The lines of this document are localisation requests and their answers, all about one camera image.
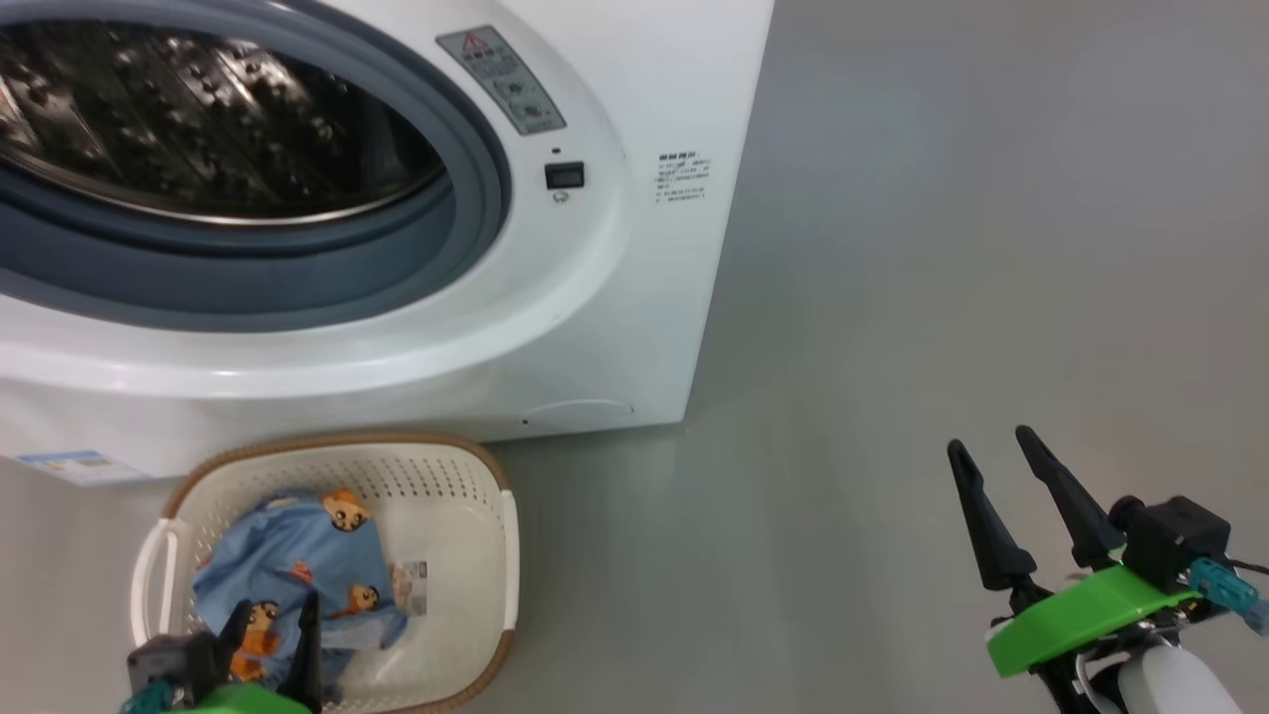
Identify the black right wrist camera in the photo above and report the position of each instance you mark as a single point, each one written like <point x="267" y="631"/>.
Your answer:
<point x="1175" y="540"/>

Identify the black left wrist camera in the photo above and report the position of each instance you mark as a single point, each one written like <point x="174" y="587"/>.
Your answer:
<point x="173" y="659"/>

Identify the stainless steel washing machine drum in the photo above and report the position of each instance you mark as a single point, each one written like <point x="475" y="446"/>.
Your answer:
<point x="198" y="129"/>

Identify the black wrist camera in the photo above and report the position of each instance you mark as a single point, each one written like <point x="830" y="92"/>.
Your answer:
<point x="173" y="659"/>
<point x="1175" y="540"/>

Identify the white front-load washing machine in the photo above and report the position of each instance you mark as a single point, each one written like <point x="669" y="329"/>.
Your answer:
<point x="644" y="297"/>

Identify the white perforated laundry basket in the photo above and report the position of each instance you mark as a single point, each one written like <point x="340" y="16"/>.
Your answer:
<point x="456" y="555"/>

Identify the grey rubber door gasket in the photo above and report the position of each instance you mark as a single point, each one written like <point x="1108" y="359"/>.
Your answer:
<point x="297" y="278"/>

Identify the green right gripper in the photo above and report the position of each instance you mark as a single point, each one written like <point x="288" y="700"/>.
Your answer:
<point x="1081" y="615"/>

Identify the round white filter cover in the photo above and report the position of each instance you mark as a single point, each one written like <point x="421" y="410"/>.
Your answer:
<point x="580" y="415"/>

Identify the blue energy label sticker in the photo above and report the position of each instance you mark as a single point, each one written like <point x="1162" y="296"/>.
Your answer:
<point x="84" y="466"/>

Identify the grey warning sticker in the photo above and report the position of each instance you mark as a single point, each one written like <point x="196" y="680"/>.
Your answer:
<point x="506" y="79"/>

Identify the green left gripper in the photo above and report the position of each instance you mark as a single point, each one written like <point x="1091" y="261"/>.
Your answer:
<point x="228" y="701"/>

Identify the blue cartoon print garment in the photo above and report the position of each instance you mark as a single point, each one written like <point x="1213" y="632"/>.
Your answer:
<point x="288" y="565"/>

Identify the black door latch socket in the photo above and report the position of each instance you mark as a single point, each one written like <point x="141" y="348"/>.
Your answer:
<point x="564" y="176"/>

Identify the paper label in basket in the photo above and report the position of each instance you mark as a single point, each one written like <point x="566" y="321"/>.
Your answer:
<point x="410" y="587"/>

